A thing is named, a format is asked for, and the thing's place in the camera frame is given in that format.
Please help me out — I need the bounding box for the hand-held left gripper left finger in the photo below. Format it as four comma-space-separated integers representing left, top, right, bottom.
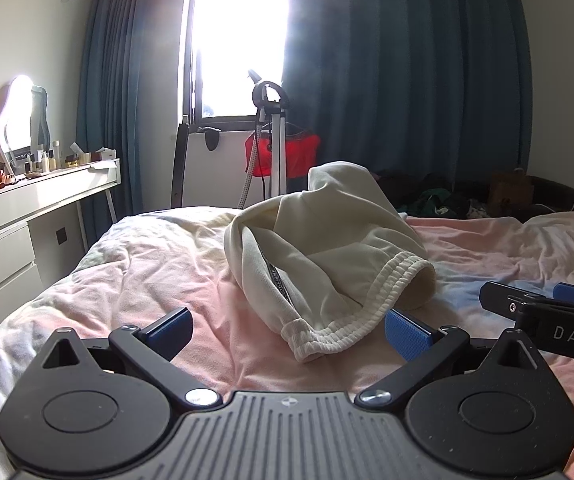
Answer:
41, 307, 221, 408

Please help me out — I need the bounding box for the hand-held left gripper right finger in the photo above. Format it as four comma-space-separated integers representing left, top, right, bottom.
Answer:
356, 308, 550, 408

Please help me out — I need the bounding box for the pile of dark clothes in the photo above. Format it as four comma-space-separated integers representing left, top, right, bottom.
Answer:
374, 172, 490, 219

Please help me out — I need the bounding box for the pink and white blanket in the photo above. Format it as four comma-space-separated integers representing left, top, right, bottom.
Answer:
0, 206, 574, 480

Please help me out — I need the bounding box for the black sofa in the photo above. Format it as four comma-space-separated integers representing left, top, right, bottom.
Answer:
454, 175, 574, 223

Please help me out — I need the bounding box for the white vanity desk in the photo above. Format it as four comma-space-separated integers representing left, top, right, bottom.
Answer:
0, 159, 121, 341

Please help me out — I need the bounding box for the group of cosmetic bottles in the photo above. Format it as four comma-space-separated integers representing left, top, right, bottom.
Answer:
0, 140, 93, 183

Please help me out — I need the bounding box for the red garment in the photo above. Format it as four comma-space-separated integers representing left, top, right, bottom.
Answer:
244, 130, 322, 180

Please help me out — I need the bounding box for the garment steamer stand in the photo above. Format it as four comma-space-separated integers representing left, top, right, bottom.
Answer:
237, 68, 290, 211

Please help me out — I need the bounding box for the blue curtain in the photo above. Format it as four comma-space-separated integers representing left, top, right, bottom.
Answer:
281, 0, 535, 196
76, 0, 197, 217

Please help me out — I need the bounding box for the wavy white mirror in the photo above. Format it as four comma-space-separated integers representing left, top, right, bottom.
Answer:
0, 74, 50, 172

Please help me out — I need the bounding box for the window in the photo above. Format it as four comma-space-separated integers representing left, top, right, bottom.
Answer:
183, 0, 290, 133

